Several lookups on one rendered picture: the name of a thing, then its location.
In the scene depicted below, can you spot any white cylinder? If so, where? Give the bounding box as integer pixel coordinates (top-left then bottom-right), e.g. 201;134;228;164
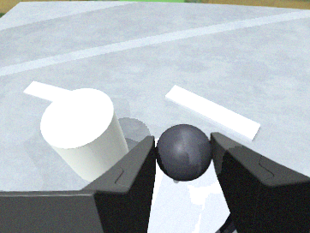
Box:
40;88;128;182

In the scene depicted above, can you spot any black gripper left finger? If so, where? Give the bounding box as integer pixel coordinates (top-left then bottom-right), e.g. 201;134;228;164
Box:
0;135;156;233

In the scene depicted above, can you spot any white flat bar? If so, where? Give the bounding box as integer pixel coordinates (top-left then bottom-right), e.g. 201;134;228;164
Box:
24;81;71;102
165;86;260;141

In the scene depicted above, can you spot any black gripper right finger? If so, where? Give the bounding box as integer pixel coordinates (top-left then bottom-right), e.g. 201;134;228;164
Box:
211;132;310;233

